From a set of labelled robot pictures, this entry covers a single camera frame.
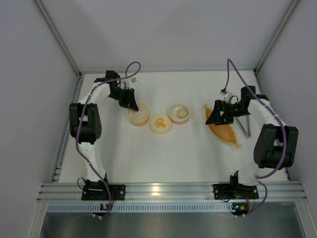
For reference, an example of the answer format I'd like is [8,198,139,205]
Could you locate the fish-shaped woven basket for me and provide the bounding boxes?
[202,104,242,149]

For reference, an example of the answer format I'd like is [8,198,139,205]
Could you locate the orange bowl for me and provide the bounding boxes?
[129,117,149,126]

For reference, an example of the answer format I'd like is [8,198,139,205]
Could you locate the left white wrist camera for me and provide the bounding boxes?
[121,77,137,88]

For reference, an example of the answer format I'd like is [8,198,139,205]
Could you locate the cream lid orange handle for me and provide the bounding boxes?
[150,115,171,135]

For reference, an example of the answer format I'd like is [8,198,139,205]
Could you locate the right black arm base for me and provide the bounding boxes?
[212,183,259,201]

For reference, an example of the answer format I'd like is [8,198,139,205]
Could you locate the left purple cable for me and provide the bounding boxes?
[75,61,142,219]

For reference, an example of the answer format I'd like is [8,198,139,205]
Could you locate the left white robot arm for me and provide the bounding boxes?
[69,70,138,200]

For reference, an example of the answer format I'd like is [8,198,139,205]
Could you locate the aluminium mounting rail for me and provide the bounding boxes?
[37,181,307,202]

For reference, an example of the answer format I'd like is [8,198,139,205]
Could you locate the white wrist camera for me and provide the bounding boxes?
[220,89,234,103]
[121,77,137,88]

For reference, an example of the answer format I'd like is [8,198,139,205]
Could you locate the cream lid pink handle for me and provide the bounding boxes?
[127,103,149,119]

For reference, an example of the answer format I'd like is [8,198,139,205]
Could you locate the slotted cable duct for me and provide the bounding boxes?
[47,202,235,213]

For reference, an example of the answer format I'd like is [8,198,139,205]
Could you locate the pink bowl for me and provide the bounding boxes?
[169,103,190,124]

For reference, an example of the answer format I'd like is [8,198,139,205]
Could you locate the purple cable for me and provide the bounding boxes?
[221,59,288,216]
[75,61,142,219]

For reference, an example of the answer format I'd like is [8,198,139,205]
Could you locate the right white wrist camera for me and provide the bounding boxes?
[220,89,234,103]

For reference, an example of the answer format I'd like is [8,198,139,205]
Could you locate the white round bun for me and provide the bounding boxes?
[176,108,188,119]

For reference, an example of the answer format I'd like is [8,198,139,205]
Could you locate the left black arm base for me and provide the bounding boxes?
[81,182,126,201]

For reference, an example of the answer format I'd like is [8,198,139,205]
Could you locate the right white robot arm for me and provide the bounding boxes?
[204,86,299,200]

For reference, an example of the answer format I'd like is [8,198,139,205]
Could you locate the metal tongs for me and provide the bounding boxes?
[235,115,251,139]

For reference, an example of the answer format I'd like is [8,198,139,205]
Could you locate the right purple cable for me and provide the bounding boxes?
[221,59,288,216]

